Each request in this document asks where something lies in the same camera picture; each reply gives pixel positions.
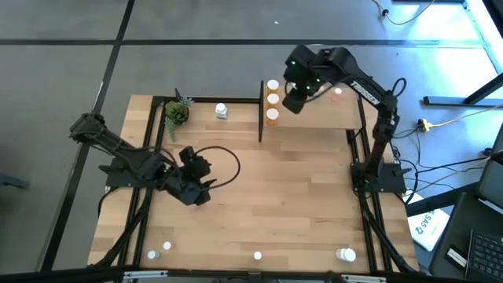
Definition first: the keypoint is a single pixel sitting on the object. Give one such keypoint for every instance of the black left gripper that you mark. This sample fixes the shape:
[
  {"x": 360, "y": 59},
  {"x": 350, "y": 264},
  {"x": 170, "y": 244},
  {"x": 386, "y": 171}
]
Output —
[{"x": 198, "y": 169}]

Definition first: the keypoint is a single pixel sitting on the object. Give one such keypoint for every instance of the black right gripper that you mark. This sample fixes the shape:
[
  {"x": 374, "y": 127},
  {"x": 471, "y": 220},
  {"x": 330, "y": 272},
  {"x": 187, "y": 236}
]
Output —
[{"x": 295, "y": 101}]

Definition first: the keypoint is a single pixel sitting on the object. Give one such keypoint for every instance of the orange pill bottle white cap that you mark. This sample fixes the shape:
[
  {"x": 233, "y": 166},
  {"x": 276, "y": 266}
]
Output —
[
  {"x": 272, "y": 115},
  {"x": 272, "y": 84},
  {"x": 273, "y": 98}
]

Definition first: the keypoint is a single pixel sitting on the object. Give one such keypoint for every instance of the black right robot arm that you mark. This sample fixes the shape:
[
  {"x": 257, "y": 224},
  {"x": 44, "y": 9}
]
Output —
[{"x": 365, "y": 90}]

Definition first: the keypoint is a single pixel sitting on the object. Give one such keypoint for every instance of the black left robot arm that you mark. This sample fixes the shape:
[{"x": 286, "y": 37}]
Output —
[{"x": 118, "y": 149}]

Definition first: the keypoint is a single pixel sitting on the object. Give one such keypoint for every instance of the wooden shelf board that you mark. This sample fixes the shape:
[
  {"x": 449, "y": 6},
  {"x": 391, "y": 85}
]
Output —
[{"x": 326, "y": 118}]

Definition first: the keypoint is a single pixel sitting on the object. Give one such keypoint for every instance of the green artificial plant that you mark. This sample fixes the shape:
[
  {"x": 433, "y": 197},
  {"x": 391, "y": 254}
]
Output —
[{"x": 171, "y": 129}]

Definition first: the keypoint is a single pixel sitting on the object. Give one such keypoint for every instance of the black plant pot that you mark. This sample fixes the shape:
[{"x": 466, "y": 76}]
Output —
[{"x": 184, "y": 119}]

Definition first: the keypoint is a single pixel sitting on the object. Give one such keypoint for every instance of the white bottle blue label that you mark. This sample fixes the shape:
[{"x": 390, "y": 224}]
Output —
[{"x": 221, "y": 112}]

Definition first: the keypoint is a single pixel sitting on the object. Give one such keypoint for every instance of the green pill vial white cap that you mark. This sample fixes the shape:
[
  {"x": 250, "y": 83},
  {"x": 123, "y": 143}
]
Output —
[{"x": 151, "y": 254}]

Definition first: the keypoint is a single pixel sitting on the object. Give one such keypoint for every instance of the black desk leg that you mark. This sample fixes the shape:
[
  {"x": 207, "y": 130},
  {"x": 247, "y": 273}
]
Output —
[
  {"x": 440, "y": 200},
  {"x": 452, "y": 101}
]

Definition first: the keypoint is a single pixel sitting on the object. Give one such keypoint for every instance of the large white pill bottle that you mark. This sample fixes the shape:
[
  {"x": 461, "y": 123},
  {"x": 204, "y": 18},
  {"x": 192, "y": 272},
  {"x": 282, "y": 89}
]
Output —
[{"x": 347, "y": 255}]

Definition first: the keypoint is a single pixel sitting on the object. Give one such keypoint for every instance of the grey chair base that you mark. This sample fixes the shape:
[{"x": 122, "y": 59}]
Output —
[{"x": 13, "y": 181}]

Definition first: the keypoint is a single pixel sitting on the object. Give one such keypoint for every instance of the white box blue print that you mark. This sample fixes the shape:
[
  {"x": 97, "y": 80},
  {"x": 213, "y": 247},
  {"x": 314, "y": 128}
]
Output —
[{"x": 430, "y": 232}]

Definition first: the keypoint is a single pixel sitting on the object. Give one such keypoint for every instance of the black laptop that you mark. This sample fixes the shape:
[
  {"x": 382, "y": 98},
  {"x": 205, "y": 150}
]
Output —
[{"x": 463, "y": 220}]

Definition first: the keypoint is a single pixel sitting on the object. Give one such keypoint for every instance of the dark grey monitor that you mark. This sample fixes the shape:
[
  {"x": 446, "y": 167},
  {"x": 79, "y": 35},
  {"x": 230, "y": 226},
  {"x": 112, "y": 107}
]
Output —
[{"x": 493, "y": 181}]

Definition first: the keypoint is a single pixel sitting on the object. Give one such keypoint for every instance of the black device white label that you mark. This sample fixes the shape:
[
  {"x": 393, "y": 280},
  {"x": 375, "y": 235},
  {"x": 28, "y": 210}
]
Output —
[{"x": 456, "y": 257}]

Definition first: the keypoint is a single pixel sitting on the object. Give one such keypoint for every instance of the black keyboard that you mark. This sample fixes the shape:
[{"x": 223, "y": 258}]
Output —
[{"x": 487, "y": 255}]

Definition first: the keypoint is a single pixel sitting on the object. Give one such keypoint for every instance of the black shelf side frame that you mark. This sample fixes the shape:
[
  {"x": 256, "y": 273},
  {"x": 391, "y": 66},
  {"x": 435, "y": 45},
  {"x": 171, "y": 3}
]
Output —
[
  {"x": 261, "y": 126},
  {"x": 360, "y": 112}
]

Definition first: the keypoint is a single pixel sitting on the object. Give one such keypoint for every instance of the black aluminium table frame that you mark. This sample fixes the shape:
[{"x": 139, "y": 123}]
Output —
[{"x": 204, "y": 100}]

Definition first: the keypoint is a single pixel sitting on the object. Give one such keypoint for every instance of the silver metal bracket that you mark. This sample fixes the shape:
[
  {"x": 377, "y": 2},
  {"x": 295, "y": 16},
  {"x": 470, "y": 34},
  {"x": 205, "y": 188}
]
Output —
[
  {"x": 363, "y": 279},
  {"x": 145, "y": 274}
]

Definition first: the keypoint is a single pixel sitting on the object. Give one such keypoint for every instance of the black camera frame bar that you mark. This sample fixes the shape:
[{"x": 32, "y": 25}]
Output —
[{"x": 59, "y": 277}]

